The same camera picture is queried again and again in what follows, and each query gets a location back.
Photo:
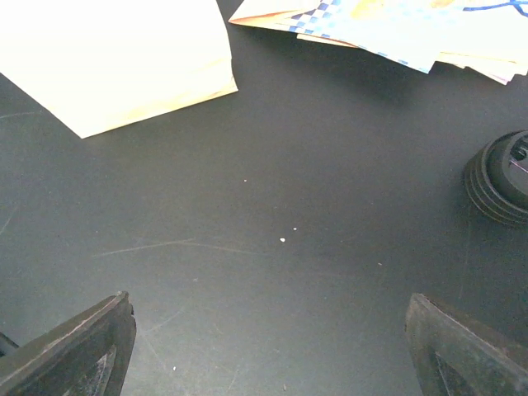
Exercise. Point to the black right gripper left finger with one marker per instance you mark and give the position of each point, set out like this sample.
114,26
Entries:
89,354

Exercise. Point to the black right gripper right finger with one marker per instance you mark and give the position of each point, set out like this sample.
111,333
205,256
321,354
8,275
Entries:
454,354

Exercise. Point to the cream paper bag with handles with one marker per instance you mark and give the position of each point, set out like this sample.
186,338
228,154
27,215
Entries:
100,65

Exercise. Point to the blue checkered paper bag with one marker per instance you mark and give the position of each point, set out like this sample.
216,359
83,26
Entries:
497,25

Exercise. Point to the white flat paper bag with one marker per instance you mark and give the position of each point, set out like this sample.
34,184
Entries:
269,13

